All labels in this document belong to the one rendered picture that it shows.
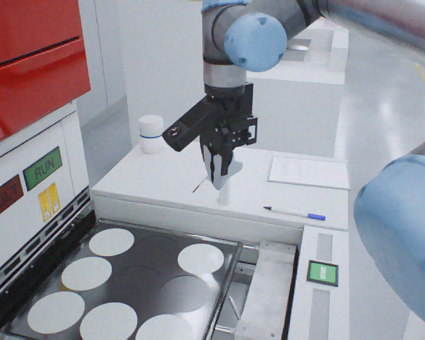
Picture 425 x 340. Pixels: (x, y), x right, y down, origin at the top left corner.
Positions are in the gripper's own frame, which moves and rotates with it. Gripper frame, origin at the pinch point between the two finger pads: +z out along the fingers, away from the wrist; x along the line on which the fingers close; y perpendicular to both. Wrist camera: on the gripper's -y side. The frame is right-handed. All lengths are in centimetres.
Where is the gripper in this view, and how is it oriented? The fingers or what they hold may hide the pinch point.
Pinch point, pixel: (214, 185)
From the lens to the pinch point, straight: 82.4
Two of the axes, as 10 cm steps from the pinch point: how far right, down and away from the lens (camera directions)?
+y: 8.4, -2.8, 4.7
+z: 0.1, 8.7, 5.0
